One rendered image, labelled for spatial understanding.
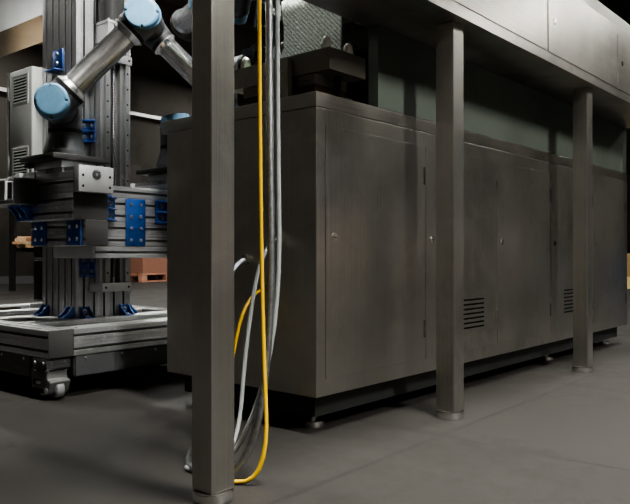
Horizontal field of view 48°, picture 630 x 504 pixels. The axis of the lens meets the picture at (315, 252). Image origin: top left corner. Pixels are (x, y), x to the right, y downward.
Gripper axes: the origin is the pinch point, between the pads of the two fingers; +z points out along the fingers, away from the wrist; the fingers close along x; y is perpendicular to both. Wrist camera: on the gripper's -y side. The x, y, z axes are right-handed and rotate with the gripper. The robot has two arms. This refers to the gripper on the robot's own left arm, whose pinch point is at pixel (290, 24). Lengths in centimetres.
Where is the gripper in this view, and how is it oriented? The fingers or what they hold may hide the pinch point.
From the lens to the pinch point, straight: 247.4
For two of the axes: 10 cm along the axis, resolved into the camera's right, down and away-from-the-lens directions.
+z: 5.8, 6.4, -5.0
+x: 6.5, 0.0, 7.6
